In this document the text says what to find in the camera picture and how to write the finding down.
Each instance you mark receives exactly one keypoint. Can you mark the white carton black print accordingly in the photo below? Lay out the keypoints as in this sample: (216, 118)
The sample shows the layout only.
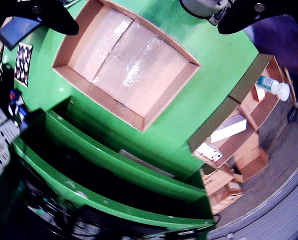
(209, 152)

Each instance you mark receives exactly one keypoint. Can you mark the grey cardboard sheet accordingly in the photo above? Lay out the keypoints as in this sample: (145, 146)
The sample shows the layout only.
(146, 162)

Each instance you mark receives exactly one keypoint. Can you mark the white bottle teal label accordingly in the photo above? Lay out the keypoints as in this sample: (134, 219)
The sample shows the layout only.
(273, 86)

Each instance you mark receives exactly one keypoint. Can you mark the black round device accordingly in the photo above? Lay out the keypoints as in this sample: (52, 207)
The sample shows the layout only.
(0, 82)

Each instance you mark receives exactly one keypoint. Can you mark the person in purple shirt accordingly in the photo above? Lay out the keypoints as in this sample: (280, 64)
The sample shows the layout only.
(283, 42)

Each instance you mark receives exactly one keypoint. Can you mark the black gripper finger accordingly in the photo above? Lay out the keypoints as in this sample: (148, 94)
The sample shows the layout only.
(246, 13)
(49, 13)

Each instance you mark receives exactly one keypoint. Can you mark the long white carton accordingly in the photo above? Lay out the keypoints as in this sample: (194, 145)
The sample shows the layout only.
(228, 131)

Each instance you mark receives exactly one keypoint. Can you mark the black white photo card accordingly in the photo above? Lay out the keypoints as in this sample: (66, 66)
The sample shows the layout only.
(23, 63)

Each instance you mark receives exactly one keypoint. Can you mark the green metal shelf unit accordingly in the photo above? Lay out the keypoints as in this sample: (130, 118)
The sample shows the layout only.
(113, 175)

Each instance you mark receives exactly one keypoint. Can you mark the black laptop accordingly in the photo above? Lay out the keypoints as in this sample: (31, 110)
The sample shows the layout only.
(14, 32)

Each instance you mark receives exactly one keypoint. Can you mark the black box device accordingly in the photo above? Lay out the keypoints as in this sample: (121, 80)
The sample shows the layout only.
(24, 122)

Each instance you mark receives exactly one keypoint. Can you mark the blue red small pack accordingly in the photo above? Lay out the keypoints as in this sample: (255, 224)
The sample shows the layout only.
(15, 96)

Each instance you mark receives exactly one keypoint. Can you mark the open empty cardboard box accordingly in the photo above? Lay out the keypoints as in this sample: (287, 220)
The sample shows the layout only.
(251, 160)

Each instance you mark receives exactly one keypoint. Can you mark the shallow cardboard tray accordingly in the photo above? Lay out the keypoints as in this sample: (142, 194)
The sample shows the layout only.
(126, 65)

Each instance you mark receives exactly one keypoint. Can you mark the divided cardboard box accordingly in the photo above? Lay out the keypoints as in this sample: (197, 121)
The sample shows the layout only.
(238, 112)

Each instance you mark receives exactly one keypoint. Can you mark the taped brown carton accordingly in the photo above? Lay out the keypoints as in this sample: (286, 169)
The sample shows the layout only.
(226, 197)

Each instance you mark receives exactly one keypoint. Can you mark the white carton red stripe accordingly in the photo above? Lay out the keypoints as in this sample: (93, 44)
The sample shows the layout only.
(259, 93)

